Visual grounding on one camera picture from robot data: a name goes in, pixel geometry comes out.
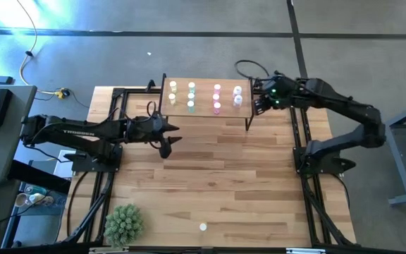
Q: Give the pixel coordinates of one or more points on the grey desk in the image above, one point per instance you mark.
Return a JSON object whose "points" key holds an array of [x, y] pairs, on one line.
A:
{"points": [[19, 141]]}

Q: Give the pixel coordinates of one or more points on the yellow black plug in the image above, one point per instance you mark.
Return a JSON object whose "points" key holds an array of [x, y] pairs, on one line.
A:
{"points": [[62, 94]]}

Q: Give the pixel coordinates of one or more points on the white cup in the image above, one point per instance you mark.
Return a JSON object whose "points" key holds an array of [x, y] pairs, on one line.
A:
{"points": [[21, 199]]}

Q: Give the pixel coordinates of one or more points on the green artificial plant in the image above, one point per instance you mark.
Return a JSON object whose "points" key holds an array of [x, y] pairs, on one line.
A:
{"points": [[123, 225]]}

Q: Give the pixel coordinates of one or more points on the silver bracket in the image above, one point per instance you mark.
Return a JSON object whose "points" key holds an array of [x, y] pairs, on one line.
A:
{"points": [[305, 251], [108, 249]]}

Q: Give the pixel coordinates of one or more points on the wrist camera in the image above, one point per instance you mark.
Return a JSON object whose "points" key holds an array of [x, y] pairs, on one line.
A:
{"points": [[142, 130], [271, 84]]}

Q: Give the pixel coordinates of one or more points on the black aluminium table frame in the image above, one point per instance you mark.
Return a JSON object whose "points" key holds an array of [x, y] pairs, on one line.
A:
{"points": [[139, 91]]}

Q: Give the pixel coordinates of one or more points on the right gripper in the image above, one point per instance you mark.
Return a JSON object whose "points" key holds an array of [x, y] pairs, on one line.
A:
{"points": [[282, 99]]}

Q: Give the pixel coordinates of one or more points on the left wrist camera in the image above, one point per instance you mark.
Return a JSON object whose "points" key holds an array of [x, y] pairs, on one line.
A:
{"points": [[142, 130]]}

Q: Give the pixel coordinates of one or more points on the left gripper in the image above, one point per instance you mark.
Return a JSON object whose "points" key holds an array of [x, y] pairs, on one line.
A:
{"points": [[162, 135]]}

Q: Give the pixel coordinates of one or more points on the wooden shelf black frame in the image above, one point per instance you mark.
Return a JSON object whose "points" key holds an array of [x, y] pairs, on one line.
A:
{"points": [[203, 107]]}

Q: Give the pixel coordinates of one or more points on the teal drink bottle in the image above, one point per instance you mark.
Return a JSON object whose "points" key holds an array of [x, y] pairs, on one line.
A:
{"points": [[35, 190]]}

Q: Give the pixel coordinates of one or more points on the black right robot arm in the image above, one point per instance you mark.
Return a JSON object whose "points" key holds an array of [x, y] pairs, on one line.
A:
{"points": [[340, 100]]}

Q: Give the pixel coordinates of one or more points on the tall yellow medicine bottle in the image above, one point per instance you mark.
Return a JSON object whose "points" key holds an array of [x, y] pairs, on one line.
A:
{"points": [[203, 226]]}

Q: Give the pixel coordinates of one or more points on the pink-base vial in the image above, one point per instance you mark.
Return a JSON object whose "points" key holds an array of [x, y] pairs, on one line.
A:
{"points": [[237, 90]]}

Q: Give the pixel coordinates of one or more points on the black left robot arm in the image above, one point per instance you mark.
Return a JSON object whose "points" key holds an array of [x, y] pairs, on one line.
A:
{"points": [[83, 132]]}

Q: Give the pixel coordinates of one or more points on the white drink bottle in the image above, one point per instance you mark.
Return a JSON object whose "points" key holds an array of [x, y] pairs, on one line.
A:
{"points": [[42, 200]]}

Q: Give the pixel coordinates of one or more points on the grey metal cart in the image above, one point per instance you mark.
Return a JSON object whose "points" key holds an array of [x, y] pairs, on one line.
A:
{"points": [[396, 155]]}

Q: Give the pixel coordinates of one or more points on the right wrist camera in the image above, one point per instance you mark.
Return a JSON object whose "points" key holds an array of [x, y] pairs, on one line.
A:
{"points": [[271, 84]]}

